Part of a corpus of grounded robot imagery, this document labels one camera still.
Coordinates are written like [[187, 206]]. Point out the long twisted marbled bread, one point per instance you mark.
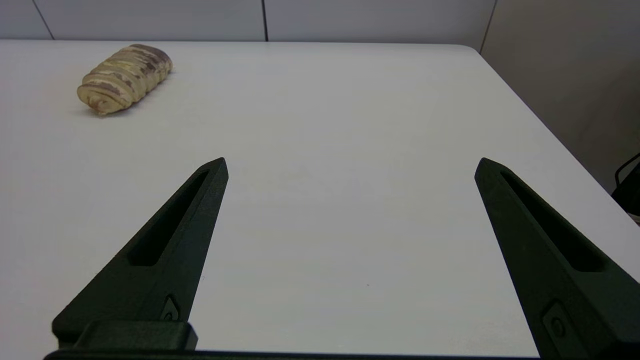
[[122, 80]]

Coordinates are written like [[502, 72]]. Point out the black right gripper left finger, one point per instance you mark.
[[165, 270]]

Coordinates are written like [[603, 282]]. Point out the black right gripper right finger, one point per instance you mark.
[[575, 300]]

